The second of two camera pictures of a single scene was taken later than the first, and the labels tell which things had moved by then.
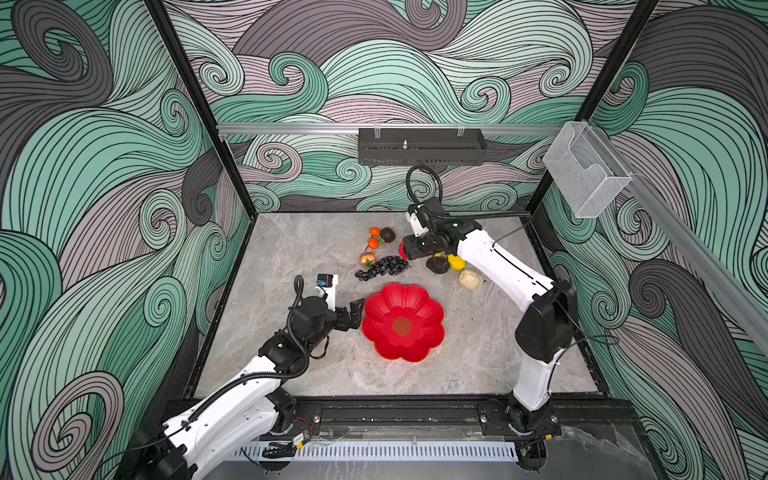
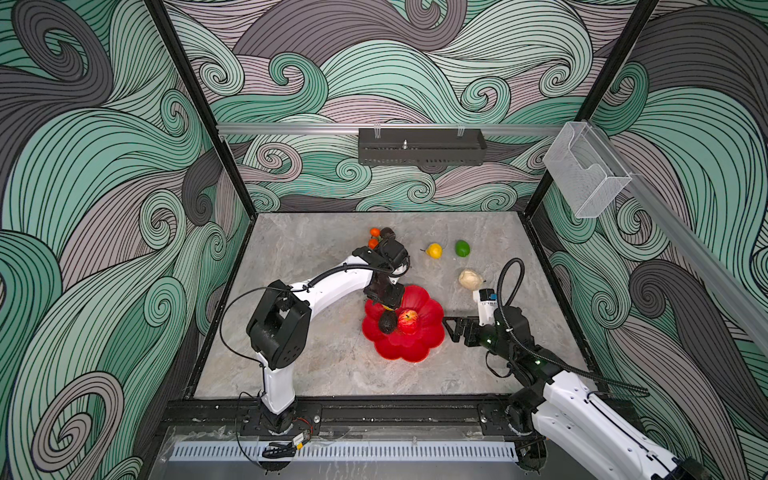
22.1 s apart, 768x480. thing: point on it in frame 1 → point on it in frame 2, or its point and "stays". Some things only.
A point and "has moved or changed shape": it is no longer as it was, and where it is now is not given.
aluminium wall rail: (250, 130) stays
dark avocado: (438, 265) → (388, 321)
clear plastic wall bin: (585, 171) stays
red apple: (401, 250) has moved or changed shape
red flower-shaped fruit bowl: (403, 322) stays
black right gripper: (412, 250) → (471, 323)
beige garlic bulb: (470, 279) stays
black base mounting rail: (572, 416) stays
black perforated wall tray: (421, 146) stays
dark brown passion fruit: (388, 234) stays
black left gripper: (342, 322) → (393, 300)
